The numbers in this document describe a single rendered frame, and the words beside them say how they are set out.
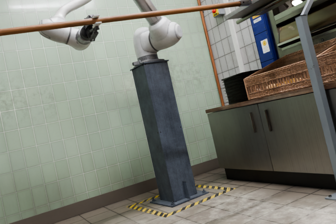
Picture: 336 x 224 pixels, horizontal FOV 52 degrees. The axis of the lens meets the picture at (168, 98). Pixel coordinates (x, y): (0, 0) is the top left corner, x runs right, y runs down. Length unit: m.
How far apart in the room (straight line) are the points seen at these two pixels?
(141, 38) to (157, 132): 0.69
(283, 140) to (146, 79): 0.99
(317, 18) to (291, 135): 0.89
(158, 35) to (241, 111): 0.78
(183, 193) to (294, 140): 0.85
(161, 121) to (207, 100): 1.08
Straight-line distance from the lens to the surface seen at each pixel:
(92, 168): 2.89
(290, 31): 2.77
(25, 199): 2.83
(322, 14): 2.62
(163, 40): 2.39
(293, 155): 2.20
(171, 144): 2.42
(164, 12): 1.91
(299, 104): 2.07
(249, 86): 2.40
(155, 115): 2.38
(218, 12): 3.28
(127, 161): 2.98
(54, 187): 2.84
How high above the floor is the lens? 0.59
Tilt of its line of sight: 3 degrees up
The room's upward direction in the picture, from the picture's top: 13 degrees counter-clockwise
